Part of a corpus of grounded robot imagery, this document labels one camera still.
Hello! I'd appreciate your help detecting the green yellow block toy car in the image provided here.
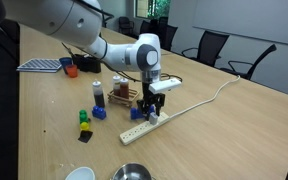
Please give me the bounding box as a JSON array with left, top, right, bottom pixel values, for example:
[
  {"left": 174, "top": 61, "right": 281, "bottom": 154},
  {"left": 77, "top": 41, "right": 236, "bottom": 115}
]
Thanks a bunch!
[{"left": 77, "top": 108, "right": 94, "bottom": 144}]

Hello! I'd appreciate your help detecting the squeeze bottle with red-brown sauce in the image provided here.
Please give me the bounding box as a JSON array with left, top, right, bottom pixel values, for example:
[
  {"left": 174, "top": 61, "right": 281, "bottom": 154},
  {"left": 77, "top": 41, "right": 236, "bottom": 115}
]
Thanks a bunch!
[{"left": 119, "top": 77, "right": 130, "bottom": 100}]

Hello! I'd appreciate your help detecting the squeeze bottle with brown sauce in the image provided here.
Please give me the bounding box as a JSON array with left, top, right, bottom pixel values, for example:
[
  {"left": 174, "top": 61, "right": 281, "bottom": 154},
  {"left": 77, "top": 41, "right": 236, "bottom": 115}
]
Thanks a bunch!
[{"left": 112, "top": 74, "right": 122, "bottom": 97}]

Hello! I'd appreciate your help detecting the cream extension cord power strip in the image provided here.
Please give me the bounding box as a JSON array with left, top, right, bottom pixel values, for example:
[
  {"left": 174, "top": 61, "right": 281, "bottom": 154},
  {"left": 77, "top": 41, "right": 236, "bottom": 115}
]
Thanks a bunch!
[{"left": 119, "top": 75, "right": 242, "bottom": 146}]

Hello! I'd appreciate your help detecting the black organizer box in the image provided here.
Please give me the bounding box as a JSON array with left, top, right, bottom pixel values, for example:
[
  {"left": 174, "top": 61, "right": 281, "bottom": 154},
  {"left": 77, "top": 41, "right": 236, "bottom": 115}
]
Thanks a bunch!
[{"left": 72, "top": 53, "right": 102, "bottom": 74}]

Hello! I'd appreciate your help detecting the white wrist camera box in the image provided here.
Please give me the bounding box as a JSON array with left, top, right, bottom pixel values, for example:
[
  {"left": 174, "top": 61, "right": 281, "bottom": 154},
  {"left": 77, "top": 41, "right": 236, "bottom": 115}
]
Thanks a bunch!
[{"left": 148, "top": 78, "right": 182, "bottom": 95}]

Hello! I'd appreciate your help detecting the blue checkered cloth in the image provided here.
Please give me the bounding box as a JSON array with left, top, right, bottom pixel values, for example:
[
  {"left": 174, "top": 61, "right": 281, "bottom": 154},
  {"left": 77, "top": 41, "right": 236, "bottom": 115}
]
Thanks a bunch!
[{"left": 16, "top": 58, "right": 63, "bottom": 74}]

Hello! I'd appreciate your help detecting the dark brush handle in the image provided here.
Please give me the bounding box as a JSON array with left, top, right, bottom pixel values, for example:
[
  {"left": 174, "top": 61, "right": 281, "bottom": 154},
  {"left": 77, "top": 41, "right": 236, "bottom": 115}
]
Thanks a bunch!
[{"left": 61, "top": 41, "right": 76, "bottom": 58}]

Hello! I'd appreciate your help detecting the small wooden pallet crate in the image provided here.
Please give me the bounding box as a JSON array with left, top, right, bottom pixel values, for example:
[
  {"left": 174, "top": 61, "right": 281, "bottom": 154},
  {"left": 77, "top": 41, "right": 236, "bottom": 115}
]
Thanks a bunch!
[{"left": 107, "top": 87, "right": 141, "bottom": 108}]

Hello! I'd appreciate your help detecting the squeeze bottle with dark sauce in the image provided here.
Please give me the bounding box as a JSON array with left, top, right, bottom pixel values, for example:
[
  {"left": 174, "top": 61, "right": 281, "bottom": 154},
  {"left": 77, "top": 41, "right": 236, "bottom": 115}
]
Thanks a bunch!
[{"left": 91, "top": 78, "right": 106, "bottom": 108}]

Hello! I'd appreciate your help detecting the dark equipment stand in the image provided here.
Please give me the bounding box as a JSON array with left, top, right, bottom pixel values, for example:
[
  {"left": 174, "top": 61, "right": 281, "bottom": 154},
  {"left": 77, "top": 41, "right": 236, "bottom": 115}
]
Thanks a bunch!
[{"left": 0, "top": 0, "right": 21, "bottom": 180}]

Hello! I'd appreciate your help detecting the steel bowl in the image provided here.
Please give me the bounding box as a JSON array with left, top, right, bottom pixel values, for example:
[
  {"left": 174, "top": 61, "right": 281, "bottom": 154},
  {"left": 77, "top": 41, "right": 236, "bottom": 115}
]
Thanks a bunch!
[{"left": 112, "top": 162, "right": 153, "bottom": 180}]

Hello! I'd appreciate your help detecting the small grey plug adapter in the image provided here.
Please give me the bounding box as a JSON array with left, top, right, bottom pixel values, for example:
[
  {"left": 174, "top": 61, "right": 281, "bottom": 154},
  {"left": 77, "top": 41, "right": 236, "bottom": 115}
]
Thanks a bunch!
[{"left": 148, "top": 112, "right": 160, "bottom": 126}]

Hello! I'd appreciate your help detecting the short blue toy brick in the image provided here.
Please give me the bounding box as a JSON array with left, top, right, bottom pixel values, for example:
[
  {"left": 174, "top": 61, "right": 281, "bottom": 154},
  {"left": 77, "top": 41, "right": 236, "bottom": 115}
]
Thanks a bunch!
[{"left": 91, "top": 105, "right": 107, "bottom": 121}]

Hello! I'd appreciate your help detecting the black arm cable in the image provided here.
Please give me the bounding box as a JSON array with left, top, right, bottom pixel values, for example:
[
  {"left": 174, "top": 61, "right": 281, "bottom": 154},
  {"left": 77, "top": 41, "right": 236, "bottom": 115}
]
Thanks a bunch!
[{"left": 100, "top": 61, "right": 184, "bottom": 83}]

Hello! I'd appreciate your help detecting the blue plastic cup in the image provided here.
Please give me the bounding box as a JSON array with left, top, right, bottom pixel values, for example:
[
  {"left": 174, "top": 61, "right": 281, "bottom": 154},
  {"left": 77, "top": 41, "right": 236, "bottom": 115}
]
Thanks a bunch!
[{"left": 58, "top": 56, "right": 74, "bottom": 75}]

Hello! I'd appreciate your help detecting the long blue toy brick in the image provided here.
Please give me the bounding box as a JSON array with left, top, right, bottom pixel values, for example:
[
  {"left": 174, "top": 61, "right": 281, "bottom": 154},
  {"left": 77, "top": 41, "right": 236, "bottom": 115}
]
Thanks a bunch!
[{"left": 129, "top": 104, "right": 156, "bottom": 121}]

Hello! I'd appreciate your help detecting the white wall whiteboard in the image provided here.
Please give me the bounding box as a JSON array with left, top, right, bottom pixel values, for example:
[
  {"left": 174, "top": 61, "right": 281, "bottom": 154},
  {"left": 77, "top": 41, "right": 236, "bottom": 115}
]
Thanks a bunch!
[{"left": 192, "top": 0, "right": 288, "bottom": 48}]

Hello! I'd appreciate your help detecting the orange plastic cup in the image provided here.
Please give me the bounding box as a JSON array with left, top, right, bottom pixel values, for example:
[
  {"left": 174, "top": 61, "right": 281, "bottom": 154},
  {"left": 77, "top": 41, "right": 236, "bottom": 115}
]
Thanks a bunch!
[{"left": 65, "top": 64, "right": 79, "bottom": 79}]

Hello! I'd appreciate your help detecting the white mug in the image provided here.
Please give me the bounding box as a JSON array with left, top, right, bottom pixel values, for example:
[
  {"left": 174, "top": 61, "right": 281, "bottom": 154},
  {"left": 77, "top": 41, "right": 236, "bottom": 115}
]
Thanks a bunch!
[{"left": 64, "top": 166, "right": 96, "bottom": 180}]

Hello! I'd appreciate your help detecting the black mesh office chair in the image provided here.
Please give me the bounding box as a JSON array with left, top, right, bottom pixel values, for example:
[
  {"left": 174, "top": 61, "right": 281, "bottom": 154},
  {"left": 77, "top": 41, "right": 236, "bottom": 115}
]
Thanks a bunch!
[
  {"left": 219, "top": 43, "right": 278, "bottom": 81},
  {"left": 181, "top": 30, "right": 230, "bottom": 68}
]

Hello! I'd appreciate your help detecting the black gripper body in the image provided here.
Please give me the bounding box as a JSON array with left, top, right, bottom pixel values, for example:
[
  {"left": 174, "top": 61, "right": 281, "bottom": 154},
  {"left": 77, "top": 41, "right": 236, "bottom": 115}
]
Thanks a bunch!
[{"left": 137, "top": 81, "right": 167, "bottom": 110}]

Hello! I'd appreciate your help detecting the window with green foliage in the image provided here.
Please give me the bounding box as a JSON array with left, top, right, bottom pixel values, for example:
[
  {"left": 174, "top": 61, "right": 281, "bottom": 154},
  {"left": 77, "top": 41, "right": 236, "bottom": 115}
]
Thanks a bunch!
[{"left": 135, "top": 0, "right": 172, "bottom": 20}]

